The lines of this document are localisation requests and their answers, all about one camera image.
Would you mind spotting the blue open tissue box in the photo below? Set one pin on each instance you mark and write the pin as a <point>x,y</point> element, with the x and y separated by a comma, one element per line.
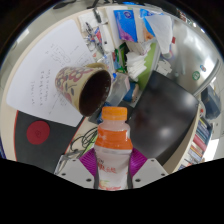
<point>161,30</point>

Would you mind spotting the black computer monitor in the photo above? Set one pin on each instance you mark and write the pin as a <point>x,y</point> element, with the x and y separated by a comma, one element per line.
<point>166,116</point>

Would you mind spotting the white paper sheet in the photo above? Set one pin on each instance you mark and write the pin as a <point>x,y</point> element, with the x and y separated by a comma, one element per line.
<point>40,66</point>

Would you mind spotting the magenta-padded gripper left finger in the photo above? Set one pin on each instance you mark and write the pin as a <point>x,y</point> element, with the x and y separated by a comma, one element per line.
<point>76,171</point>

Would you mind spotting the orange-capped drink bottle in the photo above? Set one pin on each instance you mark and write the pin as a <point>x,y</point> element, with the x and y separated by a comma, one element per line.
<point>113,146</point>

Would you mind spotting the blue purple tissue pack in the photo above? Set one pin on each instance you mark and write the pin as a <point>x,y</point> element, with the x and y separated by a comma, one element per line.
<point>125,25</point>

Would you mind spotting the stack of white napkins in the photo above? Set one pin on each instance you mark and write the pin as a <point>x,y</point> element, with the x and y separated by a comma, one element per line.
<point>136,65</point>

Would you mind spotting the flat round red coaster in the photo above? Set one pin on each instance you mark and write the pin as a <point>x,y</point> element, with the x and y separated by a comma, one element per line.
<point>38,132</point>

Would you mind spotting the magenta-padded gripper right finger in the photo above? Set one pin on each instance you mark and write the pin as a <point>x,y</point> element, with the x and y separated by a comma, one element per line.
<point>148,171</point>

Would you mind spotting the grey metal laptop stand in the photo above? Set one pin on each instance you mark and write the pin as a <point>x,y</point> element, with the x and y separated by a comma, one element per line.
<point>65,160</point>

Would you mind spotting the beige shelf unit with books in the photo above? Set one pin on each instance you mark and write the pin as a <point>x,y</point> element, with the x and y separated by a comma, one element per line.
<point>200,140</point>

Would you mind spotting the black red-edged desk mat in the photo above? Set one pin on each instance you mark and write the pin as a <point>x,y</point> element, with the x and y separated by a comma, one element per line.
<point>60,143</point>

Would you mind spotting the patterned paper cup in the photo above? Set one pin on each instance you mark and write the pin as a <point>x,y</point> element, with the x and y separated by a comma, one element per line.
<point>71,83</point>

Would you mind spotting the clear plastic box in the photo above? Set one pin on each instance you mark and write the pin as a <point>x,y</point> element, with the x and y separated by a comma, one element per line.
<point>119,88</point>

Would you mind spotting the green round sticker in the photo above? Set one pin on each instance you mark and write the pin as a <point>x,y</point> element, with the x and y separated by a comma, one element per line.
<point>196,75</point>

